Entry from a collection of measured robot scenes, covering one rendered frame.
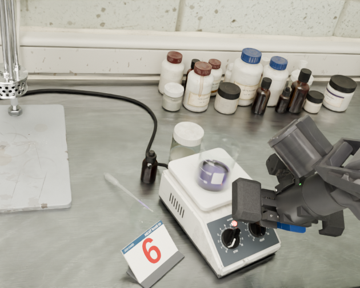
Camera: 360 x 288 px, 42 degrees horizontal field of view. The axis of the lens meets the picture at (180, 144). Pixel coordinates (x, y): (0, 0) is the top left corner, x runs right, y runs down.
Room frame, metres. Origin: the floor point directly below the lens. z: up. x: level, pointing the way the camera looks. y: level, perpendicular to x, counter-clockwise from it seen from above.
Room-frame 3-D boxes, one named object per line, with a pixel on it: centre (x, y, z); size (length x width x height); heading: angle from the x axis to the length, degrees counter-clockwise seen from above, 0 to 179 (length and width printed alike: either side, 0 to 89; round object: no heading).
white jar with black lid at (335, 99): (1.06, -0.37, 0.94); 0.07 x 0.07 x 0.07
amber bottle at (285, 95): (0.98, -0.23, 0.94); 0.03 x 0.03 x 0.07
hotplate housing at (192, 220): (0.58, -0.08, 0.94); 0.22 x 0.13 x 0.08; 38
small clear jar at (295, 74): (1.06, -0.27, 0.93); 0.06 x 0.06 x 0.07
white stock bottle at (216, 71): (1.01, -0.04, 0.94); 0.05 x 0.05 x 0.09
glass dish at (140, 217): (0.55, 0.03, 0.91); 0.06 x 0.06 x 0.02
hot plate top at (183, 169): (0.60, -0.07, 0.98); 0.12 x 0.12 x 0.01; 38
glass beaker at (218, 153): (0.58, -0.06, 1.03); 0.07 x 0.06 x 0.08; 54
